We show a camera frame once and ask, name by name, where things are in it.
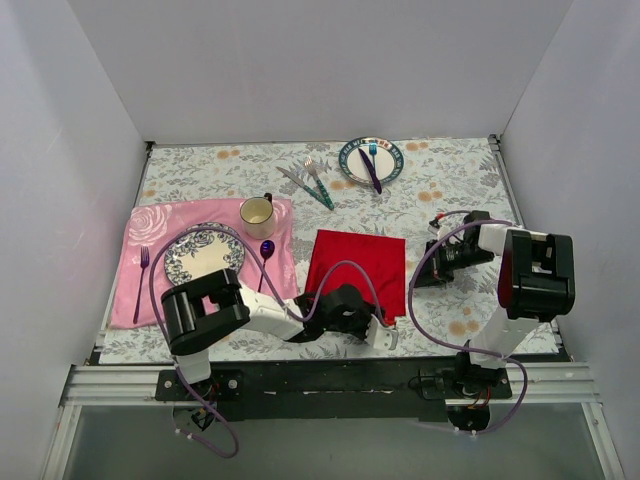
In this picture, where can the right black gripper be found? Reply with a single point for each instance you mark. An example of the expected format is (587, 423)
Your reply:
(432, 267)

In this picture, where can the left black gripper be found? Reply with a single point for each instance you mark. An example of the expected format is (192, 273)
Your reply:
(368, 320)

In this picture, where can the red cloth napkin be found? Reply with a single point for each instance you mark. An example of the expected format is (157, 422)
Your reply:
(373, 264)

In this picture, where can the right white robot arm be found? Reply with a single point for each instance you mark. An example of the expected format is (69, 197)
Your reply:
(536, 284)

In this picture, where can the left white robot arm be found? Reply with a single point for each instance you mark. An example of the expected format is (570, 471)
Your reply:
(203, 311)

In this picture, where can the purple spoon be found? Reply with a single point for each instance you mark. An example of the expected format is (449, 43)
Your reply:
(267, 249)

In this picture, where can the white plate blue rim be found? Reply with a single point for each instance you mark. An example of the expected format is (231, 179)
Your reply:
(389, 161)

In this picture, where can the purple knife on plate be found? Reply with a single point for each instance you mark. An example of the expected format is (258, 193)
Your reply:
(371, 171)

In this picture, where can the cream enamel mug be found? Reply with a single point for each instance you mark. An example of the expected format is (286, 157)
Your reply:
(258, 217)

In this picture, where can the blue fork on plate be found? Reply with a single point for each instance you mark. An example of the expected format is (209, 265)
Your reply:
(373, 152)

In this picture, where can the blue floral plate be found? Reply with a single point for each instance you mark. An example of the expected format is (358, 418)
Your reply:
(198, 254)

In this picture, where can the purple fork on placemat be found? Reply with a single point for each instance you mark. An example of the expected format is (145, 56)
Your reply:
(144, 264)

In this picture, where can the pink floral placemat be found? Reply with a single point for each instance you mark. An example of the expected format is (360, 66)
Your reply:
(155, 225)

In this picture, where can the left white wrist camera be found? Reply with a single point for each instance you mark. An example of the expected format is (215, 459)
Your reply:
(381, 337)

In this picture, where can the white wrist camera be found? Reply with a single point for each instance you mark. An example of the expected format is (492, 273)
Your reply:
(439, 230)
(381, 337)

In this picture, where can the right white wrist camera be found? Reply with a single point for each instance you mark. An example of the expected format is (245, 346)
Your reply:
(439, 230)

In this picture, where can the teal handled knife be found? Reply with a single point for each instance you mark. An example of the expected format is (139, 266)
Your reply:
(317, 196)

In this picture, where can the teal handled fork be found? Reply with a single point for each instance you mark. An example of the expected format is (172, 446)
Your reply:
(310, 167)

